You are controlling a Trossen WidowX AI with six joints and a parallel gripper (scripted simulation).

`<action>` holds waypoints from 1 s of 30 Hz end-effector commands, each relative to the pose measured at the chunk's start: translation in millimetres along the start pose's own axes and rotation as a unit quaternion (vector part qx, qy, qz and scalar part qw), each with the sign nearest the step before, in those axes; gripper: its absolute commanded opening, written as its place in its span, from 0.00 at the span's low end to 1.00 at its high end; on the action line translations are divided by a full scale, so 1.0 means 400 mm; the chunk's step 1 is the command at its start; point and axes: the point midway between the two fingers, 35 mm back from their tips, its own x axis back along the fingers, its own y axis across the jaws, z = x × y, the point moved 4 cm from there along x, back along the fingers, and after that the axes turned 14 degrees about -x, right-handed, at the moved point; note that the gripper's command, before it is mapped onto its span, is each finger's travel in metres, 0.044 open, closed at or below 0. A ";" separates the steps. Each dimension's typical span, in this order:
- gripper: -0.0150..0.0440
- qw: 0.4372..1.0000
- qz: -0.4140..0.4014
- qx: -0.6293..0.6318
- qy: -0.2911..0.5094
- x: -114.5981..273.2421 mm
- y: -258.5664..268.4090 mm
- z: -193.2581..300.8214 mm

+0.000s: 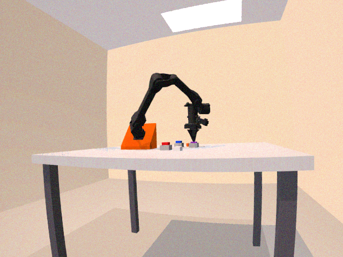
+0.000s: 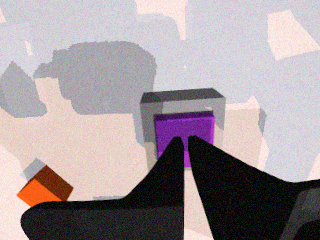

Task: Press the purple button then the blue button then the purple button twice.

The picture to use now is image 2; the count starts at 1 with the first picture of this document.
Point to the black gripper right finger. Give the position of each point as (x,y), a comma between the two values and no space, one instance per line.
(243,203)

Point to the purple button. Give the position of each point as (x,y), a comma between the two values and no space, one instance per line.
(195,112)

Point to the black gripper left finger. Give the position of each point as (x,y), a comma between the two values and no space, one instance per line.
(154,210)

